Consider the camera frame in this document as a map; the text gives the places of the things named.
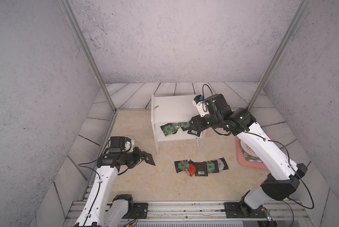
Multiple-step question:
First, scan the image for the round patterned plate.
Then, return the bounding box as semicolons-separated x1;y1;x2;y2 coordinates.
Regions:
240;140;258;158

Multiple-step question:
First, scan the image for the metal base rail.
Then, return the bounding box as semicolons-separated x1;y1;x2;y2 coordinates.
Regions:
64;200;315;227

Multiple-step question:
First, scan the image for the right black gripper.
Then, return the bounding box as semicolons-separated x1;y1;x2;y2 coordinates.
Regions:
188;113;223;131

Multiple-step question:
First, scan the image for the checkered cloth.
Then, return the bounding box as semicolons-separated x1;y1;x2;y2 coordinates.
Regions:
243;152;262;163

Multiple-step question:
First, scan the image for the pink tray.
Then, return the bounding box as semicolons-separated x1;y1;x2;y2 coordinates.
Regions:
235;137;269;171

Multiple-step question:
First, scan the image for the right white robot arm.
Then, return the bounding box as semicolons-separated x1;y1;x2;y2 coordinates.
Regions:
189;107;307;217

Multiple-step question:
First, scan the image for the green tea bag top shelf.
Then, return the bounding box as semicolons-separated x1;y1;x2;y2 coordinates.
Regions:
174;159;190;173

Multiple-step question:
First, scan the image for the left metal frame post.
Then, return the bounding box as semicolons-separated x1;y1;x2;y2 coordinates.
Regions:
59;0;116;112

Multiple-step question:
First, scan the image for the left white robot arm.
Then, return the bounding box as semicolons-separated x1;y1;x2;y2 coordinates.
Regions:
74;136;143;227

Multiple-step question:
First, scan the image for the small green tea bag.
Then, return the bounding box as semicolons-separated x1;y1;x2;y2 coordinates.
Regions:
178;122;191;131
205;160;220;174

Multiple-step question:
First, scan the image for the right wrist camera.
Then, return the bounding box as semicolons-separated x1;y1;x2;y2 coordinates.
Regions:
192;95;209;117

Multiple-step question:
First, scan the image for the white two-tier shelf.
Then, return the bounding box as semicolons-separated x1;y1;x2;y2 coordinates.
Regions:
150;95;206;154

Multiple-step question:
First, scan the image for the metal frame post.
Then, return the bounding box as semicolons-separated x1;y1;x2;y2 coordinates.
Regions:
247;0;311;111
59;0;116;112

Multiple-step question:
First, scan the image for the right metal frame post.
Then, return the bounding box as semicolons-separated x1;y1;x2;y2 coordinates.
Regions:
247;0;311;111

